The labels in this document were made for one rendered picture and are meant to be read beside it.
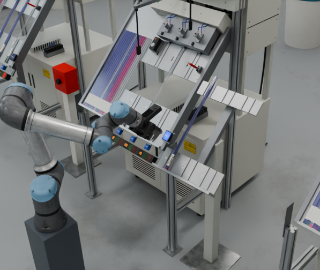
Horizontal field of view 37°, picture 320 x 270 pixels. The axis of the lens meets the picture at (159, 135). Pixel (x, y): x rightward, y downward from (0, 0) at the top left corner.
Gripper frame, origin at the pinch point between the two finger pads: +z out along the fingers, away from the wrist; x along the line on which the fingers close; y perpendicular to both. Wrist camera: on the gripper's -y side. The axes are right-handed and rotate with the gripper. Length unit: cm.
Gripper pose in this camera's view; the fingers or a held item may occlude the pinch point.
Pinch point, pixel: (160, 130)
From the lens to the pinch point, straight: 232.7
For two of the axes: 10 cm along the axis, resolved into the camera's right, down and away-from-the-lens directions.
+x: 7.1, 3.7, -6.0
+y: -4.9, 8.7, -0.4
